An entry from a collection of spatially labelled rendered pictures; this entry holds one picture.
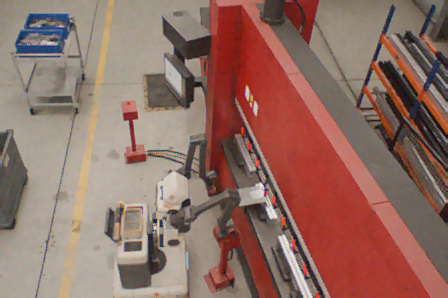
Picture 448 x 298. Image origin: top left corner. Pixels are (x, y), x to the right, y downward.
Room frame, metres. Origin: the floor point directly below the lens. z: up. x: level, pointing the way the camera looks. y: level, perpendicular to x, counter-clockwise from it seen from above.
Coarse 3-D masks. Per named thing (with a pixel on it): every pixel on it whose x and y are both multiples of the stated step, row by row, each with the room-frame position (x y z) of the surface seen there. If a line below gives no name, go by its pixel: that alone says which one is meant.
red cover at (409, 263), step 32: (256, 32) 2.86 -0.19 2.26; (288, 64) 2.41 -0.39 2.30; (288, 96) 2.23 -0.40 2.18; (320, 128) 1.81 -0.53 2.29; (352, 160) 1.57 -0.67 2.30; (352, 192) 1.42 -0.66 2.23; (384, 224) 1.19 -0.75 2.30; (384, 256) 1.11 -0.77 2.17; (416, 256) 1.03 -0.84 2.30; (416, 288) 0.92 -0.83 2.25
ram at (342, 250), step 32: (256, 64) 2.83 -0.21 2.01; (256, 96) 2.75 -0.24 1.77; (256, 128) 2.66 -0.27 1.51; (288, 128) 2.18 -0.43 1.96; (288, 160) 2.09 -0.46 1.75; (320, 160) 1.76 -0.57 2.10; (288, 192) 1.99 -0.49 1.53; (320, 192) 1.67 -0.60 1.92; (320, 224) 1.58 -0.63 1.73; (352, 224) 1.36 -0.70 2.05; (320, 256) 1.49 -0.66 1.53; (352, 256) 1.28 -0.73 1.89; (352, 288) 1.19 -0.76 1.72; (384, 288) 1.04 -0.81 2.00
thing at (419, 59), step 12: (396, 36) 4.47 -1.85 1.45; (408, 36) 4.50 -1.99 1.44; (396, 48) 4.25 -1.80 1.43; (408, 48) 4.24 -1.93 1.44; (420, 48) 4.21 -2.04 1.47; (408, 60) 3.96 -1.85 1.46; (420, 60) 4.04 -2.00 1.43; (432, 60) 3.99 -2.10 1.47; (444, 60) 4.00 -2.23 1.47; (420, 72) 3.74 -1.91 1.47; (444, 72) 3.81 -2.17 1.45; (420, 84) 3.63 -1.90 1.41; (432, 84) 3.56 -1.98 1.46; (444, 84) 3.56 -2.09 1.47; (432, 96) 3.40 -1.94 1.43; (444, 96) 3.41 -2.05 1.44; (444, 108) 3.19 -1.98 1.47
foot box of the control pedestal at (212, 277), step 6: (210, 270) 2.15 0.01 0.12; (228, 270) 2.16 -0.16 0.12; (204, 276) 2.14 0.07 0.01; (210, 276) 2.13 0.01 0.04; (216, 276) 2.09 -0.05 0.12; (228, 276) 2.10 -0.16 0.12; (234, 276) 2.10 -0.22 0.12; (210, 282) 2.08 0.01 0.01; (216, 282) 2.03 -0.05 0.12; (222, 282) 2.04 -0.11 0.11; (228, 282) 2.07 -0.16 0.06; (210, 288) 2.02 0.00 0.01; (216, 288) 2.01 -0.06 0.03; (222, 288) 2.03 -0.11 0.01
